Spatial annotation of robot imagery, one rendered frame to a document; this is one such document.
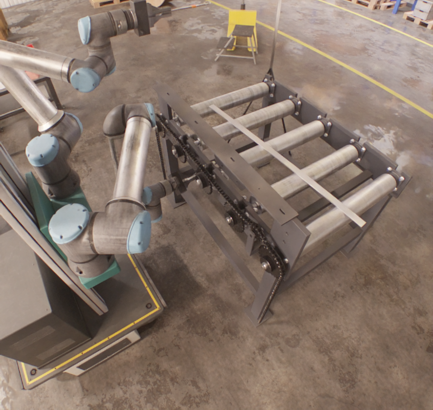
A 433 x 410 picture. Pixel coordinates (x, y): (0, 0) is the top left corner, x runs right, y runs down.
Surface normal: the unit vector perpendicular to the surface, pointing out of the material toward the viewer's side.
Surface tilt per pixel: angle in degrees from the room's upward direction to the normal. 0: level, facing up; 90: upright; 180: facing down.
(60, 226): 5
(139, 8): 90
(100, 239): 51
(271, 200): 0
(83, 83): 91
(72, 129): 69
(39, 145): 5
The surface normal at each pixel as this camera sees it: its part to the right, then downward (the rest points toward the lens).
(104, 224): 0.00, -0.50
